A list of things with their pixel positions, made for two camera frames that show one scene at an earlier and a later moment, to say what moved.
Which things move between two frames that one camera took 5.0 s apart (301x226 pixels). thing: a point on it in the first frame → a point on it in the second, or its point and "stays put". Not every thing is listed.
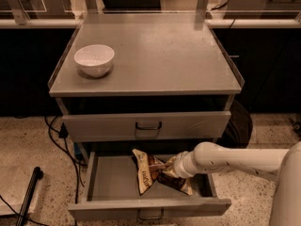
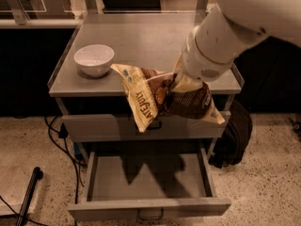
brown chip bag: x=150 y=168 → x=150 y=94
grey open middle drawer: x=111 y=191 stays put
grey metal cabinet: x=144 y=87 stays put
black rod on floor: x=37 y=175 stays put
